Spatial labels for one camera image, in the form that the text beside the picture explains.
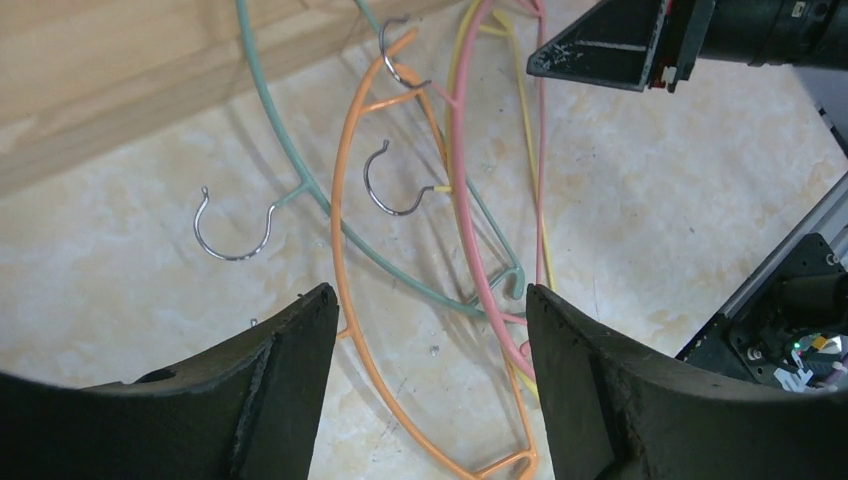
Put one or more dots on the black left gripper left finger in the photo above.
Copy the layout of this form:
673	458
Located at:
246	408

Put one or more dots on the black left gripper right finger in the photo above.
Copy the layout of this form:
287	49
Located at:
614	408

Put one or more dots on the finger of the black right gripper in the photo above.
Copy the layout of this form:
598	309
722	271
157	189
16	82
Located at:
612	45

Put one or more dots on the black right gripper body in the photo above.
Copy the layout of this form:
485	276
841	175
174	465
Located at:
756	33

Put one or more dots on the wooden hanger rack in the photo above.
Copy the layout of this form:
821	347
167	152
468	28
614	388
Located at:
79	78

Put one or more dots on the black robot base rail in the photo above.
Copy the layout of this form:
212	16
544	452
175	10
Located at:
786	326

